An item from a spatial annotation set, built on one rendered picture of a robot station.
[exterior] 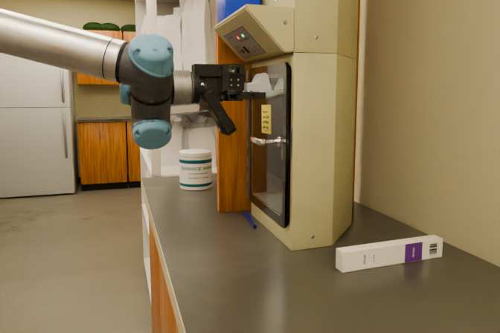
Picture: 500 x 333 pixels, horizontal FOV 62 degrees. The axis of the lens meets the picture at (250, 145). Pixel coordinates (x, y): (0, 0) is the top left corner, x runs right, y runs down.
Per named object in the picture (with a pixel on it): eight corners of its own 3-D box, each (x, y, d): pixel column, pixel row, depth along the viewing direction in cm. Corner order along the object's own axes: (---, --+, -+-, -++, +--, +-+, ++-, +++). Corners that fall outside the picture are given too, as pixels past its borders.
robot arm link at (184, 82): (175, 104, 88) (170, 103, 96) (196, 104, 90) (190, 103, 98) (174, 68, 88) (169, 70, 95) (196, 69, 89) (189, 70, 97)
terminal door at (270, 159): (251, 199, 129) (251, 68, 124) (287, 230, 100) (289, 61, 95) (248, 199, 129) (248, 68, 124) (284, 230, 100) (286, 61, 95)
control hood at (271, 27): (251, 62, 125) (251, 27, 124) (294, 52, 94) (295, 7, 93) (213, 61, 121) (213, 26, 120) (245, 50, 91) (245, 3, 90)
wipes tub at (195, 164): (208, 182, 177) (207, 147, 175) (215, 189, 164) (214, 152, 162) (177, 184, 173) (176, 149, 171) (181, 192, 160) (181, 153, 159)
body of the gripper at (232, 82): (248, 64, 92) (194, 62, 89) (248, 102, 93) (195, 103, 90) (239, 66, 100) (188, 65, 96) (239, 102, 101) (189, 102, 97)
